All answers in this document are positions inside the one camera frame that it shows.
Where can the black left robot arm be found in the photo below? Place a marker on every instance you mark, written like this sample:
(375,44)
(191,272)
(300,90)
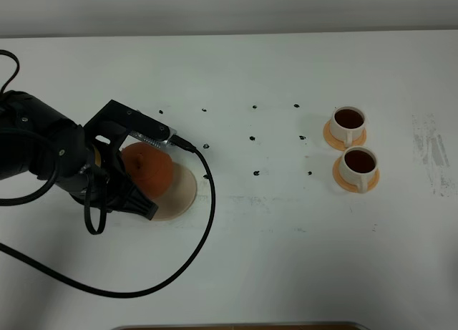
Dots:
(30,142)

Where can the brown teapot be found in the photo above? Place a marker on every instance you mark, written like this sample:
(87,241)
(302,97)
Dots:
(150,169)

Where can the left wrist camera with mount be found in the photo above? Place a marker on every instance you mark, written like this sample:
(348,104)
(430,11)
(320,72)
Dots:
(110,127)

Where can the far white teacup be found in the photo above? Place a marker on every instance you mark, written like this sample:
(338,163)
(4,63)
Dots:
(347,124)

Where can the far orange saucer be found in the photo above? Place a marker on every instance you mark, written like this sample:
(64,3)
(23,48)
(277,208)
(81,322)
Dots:
(337,144)

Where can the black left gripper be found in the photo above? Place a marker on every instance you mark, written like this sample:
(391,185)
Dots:
(93,173)

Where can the beige round coaster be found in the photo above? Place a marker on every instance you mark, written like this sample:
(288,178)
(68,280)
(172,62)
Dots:
(179,197)

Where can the near orange saucer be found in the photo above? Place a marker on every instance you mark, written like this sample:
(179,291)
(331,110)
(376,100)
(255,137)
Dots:
(349,187)

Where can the near white teacup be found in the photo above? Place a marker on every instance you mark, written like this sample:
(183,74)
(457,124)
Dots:
(358,167)

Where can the white teacup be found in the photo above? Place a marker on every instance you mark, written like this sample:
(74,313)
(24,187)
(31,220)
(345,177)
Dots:
(347,124)
(358,167)

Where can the orange saucer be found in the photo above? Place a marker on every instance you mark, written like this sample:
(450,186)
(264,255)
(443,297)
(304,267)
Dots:
(349,187)
(337,144)

